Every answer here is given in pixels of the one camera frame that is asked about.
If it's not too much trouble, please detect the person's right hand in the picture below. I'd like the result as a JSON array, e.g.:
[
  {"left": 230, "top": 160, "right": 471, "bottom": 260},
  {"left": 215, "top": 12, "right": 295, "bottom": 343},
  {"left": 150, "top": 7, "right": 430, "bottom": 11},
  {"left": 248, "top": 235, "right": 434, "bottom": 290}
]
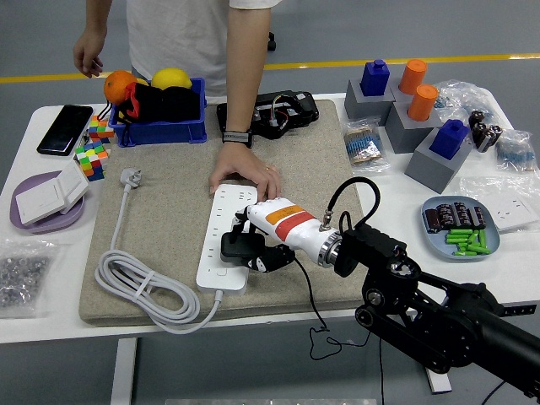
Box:
[{"left": 73, "top": 27, "right": 109, "bottom": 79}]

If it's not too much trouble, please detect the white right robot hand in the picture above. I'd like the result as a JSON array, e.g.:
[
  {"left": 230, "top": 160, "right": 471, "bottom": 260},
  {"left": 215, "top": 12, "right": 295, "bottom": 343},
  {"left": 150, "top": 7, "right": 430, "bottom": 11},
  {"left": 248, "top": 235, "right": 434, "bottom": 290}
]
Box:
[{"left": 229, "top": 197, "right": 338, "bottom": 273}]

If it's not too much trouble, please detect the person's left hand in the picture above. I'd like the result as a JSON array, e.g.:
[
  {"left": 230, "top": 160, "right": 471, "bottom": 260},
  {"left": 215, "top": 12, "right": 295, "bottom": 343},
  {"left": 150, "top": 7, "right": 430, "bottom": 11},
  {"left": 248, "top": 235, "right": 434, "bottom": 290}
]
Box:
[{"left": 208, "top": 143, "right": 283, "bottom": 203}]

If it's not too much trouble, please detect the black plug adapter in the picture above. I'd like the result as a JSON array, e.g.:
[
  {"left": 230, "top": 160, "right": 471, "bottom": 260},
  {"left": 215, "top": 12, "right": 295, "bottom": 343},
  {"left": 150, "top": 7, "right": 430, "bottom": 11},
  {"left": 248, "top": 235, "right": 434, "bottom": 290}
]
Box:
[{"left": 219, "top": 230, "right": 267, "bottom": 267}]

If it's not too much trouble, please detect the white power strip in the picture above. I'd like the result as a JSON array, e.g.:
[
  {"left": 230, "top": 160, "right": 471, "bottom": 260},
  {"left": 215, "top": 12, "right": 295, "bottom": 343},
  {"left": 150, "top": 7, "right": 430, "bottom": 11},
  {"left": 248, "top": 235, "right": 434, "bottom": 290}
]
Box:
[{"left": 196, "top": 183, "right": 259, "bottom": 294}]

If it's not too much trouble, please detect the thin black plug cord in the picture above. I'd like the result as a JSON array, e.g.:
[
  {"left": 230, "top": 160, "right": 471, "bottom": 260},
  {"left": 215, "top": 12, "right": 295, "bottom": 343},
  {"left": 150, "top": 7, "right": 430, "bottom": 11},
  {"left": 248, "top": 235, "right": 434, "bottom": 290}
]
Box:
[{"left": 293, "top": 256, "right": 386, "bottom": 405}]

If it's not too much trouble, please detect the black wristband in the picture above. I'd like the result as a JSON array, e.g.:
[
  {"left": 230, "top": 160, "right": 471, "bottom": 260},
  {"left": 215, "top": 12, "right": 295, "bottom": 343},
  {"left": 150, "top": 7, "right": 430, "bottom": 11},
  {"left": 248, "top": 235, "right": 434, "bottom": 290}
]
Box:
[{"left": 222, "top": 129, "right": 254, "bottom": 149}]

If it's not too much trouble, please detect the orange fruit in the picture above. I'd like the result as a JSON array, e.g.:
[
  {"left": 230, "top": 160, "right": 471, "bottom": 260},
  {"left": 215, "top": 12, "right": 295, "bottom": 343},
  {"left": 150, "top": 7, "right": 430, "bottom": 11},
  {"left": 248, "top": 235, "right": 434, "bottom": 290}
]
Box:
[{"left": 103, "top": 69, "right": 138, "bottom": 105}]

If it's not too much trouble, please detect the grey-brown mat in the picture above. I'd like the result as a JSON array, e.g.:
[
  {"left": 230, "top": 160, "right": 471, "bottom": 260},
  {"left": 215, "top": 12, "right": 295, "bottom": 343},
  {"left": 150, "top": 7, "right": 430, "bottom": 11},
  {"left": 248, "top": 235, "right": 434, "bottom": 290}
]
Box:
[{"left": 78, "top": 99, "right": 383, "bottom": 327}]

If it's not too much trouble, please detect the multicolour puzzle cube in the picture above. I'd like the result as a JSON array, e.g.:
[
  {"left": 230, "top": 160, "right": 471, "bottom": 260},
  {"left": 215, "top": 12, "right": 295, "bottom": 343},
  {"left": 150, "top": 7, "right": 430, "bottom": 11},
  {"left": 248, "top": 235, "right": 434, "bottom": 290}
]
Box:
[
  {"left": 74, "top": 140, "right": 110, "bottom": 182},
  {"left": 87, "top": 115, "right": 115, "bottom": 144}
]

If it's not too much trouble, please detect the black smartphone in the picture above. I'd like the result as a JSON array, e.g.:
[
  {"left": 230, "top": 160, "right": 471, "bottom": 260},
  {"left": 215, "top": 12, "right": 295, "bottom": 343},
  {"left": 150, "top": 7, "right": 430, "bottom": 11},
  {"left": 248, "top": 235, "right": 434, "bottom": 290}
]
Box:
[{"left": 35, "top": 104, "right": 94, "bottom": 157}]

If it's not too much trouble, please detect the blue plastic bin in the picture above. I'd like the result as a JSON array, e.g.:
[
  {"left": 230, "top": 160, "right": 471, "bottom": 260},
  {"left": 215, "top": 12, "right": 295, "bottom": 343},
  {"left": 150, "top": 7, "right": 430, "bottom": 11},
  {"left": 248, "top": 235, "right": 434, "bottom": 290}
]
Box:
[{"left": 108, "top": 77, "right": 208, "bottom": 148}]

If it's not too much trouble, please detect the yellow lemon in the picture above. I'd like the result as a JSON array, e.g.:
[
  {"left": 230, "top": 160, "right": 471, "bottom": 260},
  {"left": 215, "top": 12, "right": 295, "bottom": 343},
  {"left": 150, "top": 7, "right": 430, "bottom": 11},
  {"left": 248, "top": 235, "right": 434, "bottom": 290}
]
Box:
[{"left": 150, "top": 67, "right": 193, "bottom": 90}]

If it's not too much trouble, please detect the person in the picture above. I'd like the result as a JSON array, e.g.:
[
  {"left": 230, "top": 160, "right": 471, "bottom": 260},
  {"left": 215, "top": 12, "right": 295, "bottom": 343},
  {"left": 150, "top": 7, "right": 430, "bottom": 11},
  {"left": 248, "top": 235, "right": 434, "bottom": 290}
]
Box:
[{"left": 125, "top": 0, "right": 282, "bottom": 105}]

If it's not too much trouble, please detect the black pouch with red trim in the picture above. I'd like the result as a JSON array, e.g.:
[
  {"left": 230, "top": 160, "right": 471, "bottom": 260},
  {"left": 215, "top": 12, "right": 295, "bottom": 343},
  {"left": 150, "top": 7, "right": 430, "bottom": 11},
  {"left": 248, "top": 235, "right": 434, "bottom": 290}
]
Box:
[{"left": 99, "top": 81, "right": 202, "bottom": 147}]

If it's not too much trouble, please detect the bag of taped resistors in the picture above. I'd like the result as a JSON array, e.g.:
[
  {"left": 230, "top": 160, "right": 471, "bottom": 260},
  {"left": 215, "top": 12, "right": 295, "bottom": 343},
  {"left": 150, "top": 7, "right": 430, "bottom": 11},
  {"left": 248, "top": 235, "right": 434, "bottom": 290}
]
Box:
[{"left": 343, "top": 119, "right": 392, "bottom": 176}]

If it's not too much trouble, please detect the grey square holder block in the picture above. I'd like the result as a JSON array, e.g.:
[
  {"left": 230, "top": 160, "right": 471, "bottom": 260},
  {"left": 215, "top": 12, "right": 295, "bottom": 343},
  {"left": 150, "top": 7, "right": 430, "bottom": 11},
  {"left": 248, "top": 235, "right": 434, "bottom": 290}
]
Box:
[
  {"left": 404, "top": 127, "right": 473, "bottom": 195},
  {"left": 343, "top": 78, "right": 397, "bottom": 122},
  {"left": 385, "top": 100, "right": 443, "bottom": 154}
]

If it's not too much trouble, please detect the brown cylindrical capacitor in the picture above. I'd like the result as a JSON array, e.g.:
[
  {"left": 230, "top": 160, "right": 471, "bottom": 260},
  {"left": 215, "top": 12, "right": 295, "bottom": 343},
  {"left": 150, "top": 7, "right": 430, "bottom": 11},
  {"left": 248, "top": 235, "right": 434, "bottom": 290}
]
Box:
[{"left": 423, "top": 208, "right": 441, "bottom": 233}]

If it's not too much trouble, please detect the blue-grey plate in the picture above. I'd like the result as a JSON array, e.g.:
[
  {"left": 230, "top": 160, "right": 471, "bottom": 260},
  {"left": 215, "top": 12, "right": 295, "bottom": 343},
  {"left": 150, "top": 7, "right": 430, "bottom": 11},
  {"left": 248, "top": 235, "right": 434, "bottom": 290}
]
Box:
[{"left": 420, "top": 195, "right": 501, "bottom": 262}]

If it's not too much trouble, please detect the black cylindrical capacitor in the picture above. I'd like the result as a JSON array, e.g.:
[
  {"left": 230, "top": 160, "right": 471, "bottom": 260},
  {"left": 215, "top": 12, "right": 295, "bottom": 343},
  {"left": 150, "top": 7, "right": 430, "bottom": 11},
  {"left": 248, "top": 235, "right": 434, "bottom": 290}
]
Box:
[
  {"left": 436, "top": 203, "right": 456, "bottom": 231},
  {"left": 469, "top": 205, "right": 488, "bottom": 230},
  {"left": 452, "top": 202, "right": 473, "bottom": 229}
]

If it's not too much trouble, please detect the blue bottle-shaped peg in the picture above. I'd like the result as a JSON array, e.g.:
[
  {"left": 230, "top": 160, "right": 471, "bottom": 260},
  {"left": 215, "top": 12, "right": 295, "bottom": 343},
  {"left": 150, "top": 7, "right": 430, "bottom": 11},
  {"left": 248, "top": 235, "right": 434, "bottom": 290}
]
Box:
[
  {"left": 428, "top": 119, "right": 471, "bottom": 160},
  {"left": 359, "top": 58, "right": 391, "bottom": 97}
]

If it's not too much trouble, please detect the light grey holder block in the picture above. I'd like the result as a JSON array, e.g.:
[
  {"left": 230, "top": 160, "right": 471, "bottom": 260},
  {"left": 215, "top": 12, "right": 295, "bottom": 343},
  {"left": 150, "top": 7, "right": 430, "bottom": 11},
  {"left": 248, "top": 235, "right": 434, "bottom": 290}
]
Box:
[{"left": 389, "top": 78, "right": 422, "bottom": 105}]

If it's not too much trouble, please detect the purple plate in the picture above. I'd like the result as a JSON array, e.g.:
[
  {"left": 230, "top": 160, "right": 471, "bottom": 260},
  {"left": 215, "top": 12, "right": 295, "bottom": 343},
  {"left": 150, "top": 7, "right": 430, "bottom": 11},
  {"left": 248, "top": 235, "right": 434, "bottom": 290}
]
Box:
[{"left": 9, "top": 170, "right": 87, "bottom": 235}]

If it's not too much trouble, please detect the orange cylinder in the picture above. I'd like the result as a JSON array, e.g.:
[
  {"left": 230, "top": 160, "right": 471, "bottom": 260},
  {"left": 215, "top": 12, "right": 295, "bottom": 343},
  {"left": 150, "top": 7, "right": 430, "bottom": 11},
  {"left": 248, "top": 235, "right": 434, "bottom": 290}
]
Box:
[
  {"left": 407, "top": 84, "right": 440, "bottom": 122},
  {"left": 398, "top": 58, "right": 429, "bottom": 95}
]

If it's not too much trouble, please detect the clear crumpled plastic bag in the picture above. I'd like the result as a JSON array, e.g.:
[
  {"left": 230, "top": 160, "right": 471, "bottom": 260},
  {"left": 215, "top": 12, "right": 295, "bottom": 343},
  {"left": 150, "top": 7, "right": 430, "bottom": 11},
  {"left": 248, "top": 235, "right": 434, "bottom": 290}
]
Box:
[{"left": 433, "top": 79, "right": 494, "bottom": 123}]

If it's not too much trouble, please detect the bag of black capacitors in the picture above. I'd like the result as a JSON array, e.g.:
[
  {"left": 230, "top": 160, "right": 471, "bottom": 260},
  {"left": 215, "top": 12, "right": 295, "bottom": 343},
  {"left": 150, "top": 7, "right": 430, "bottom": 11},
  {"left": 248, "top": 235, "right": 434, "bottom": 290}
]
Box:
[{"left": 467, "top": 107, "right": 505, "bottom": 154}]

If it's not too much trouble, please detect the white table leg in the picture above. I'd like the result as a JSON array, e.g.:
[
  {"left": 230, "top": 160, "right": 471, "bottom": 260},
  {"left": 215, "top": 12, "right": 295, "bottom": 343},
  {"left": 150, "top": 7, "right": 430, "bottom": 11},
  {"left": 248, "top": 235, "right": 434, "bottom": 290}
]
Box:
[
  {"left": 109, "top": 337, "right": 138, "bottom": 405},
  {"left": 423, "top": 365, "right": 453, "bottom": 394}
]

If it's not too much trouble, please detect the bag of metal nuts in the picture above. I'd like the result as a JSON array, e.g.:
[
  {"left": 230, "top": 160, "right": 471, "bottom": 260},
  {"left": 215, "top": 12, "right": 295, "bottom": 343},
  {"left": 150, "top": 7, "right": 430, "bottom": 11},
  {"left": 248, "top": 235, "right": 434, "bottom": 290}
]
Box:
[{"left": 0, "top": 238, "right": 59, "bottom": 318}]

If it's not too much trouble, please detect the black desk control panel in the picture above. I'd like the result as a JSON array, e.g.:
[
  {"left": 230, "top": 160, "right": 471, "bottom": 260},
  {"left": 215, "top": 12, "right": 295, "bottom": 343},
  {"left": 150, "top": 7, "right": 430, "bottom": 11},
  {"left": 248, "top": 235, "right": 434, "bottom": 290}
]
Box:
[{"left": 501, "top": 303, "right": 539, "bottom": 316}]

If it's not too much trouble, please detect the black device with coloured wires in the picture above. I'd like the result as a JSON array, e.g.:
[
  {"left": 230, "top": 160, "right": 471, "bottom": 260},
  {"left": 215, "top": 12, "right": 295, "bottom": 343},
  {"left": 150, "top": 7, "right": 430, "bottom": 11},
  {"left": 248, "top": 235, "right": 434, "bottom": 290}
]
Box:
[{"left": 216, "top": 89, "right": 320, "bottom": 140}]

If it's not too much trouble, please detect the white power cord with plug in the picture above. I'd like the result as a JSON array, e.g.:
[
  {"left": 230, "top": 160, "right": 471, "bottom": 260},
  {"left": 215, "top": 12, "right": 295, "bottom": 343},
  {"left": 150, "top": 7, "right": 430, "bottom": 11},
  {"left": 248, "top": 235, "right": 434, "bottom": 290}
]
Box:
[{"left": 94, "top": 167, "right": 224, "bottom": 335}]

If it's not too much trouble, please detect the small white wall switch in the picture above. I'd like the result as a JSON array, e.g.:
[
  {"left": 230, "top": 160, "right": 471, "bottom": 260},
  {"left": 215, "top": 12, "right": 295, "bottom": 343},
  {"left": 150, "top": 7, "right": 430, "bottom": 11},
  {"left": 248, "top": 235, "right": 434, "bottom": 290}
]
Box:
[{"left": 56, "top": 160, "right": 91, "bottom": 214}]

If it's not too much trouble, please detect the large white wall switch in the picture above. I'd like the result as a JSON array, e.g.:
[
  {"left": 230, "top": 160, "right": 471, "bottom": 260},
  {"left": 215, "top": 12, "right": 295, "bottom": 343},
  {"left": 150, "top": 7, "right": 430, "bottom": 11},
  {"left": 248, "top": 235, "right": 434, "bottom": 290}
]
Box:
[{"left": 14, "top": 177, "right": 68, "bottom": 226}]

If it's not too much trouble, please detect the white wall socket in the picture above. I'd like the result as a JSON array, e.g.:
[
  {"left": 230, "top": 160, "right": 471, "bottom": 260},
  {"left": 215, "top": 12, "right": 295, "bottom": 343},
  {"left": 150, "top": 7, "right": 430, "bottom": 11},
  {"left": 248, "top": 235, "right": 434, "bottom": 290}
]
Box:
[{"left": 490, "top": 197, "right": 540, "bottom": 232}]

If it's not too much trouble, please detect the thin black cable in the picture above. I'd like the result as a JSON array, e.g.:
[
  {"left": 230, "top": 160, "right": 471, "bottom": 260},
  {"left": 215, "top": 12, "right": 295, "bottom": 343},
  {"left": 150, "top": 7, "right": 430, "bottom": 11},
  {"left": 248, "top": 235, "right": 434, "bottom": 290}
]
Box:
[{"left": 480, "top": 381, "right": 506, "bottom": 405}]

